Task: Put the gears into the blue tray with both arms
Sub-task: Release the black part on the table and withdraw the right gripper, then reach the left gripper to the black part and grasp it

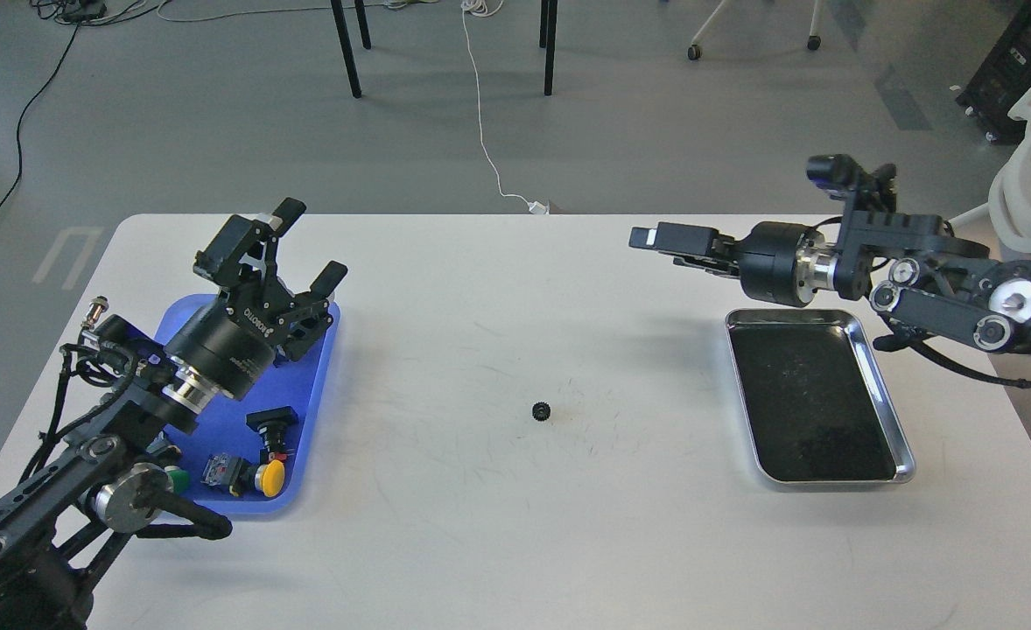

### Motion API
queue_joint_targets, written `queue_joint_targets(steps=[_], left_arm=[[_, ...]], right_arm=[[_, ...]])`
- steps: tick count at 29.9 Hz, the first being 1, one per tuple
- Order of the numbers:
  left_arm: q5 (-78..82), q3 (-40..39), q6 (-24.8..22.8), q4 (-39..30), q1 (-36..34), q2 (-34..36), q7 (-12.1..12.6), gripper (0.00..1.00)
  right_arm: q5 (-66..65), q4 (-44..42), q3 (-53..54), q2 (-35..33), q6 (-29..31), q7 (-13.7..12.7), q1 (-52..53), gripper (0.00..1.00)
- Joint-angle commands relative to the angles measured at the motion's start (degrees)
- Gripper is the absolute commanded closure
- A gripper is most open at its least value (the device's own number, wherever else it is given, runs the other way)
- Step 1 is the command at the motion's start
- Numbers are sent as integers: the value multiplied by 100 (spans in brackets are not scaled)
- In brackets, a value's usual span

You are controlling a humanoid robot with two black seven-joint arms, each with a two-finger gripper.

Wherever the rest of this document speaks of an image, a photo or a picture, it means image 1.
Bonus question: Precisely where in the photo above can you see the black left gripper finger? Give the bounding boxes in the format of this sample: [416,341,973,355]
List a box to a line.
[193,197,306,292]
[277,262,348,361]

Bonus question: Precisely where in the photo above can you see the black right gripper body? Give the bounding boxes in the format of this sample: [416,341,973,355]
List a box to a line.
[737,220,831,308]

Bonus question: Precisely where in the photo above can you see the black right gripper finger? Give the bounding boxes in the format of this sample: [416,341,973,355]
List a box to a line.
[671,255,740,279]
[628,223,737,259]

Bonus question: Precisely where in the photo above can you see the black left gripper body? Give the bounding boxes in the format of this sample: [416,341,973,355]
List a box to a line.
[164,290,299,400]

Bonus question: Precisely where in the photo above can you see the small black gear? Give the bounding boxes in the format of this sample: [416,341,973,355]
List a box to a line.
[531,402,551,422]

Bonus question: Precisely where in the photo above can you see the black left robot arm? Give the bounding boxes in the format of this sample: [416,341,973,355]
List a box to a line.
[0,197,347,629]

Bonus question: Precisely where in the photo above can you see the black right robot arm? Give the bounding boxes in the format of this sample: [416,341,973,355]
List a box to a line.
[628,154,1031,389]

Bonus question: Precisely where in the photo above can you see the blue plastic tray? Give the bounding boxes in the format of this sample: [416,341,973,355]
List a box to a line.
[165,327,337,518]

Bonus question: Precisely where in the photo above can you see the silver metal tray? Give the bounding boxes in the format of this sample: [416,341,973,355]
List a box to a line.
[725,308,914,489]

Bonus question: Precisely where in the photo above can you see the white chair base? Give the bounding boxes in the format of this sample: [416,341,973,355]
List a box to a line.
[686,1,826,61]

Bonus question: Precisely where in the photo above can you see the black table legs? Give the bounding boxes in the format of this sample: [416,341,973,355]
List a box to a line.
[330,0,559,100]

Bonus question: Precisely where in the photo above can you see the black equipment case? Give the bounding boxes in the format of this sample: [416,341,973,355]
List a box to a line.
[955,1,1031,144]

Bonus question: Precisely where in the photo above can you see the black push button switch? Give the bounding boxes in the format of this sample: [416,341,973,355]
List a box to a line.
[246,406,298,464]

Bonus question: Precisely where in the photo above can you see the yellow push button switch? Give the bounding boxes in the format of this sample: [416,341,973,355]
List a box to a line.
[200,453,286,498]

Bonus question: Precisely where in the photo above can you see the green push button switch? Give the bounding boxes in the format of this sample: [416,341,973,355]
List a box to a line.
[152,445,190,494]

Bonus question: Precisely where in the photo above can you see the black floor cable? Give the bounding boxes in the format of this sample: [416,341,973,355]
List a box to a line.
[0,0,158,332]

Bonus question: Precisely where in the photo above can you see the white floor cable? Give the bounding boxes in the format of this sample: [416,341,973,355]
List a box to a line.
[157,0,550,215]

